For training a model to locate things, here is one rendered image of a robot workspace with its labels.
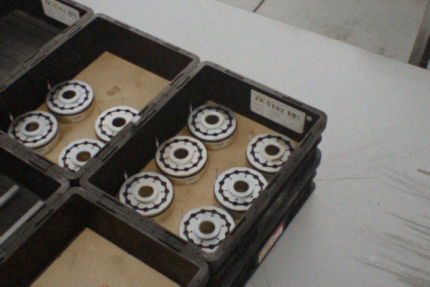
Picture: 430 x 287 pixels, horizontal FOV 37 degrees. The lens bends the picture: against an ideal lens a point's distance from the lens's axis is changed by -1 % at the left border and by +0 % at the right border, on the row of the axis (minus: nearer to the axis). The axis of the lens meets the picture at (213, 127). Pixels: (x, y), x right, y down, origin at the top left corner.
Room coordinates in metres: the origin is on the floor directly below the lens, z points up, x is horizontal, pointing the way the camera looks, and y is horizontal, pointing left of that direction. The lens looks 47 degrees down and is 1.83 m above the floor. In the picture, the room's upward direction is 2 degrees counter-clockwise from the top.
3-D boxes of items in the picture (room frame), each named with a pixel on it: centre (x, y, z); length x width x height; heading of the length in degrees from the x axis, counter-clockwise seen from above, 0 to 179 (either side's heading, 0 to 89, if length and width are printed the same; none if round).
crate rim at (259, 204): (0.78, 0.01, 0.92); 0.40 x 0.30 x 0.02; 144
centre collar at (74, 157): (0.82, 0.26, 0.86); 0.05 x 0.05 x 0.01
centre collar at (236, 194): (0.74, -0.05, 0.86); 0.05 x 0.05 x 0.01
